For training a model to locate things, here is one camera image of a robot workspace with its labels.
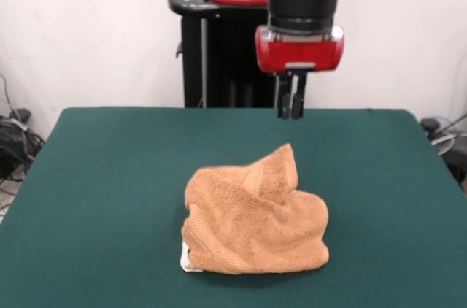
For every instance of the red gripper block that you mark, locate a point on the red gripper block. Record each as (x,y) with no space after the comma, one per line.
(299,56)

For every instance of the orange terry towel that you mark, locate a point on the orange terry towel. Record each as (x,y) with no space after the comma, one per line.
(248,224)

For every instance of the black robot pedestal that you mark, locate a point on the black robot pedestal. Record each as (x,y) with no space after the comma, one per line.
(233,60)

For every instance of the dark green table cloth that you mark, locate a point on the dark green table cloth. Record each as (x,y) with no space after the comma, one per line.
(109,184)

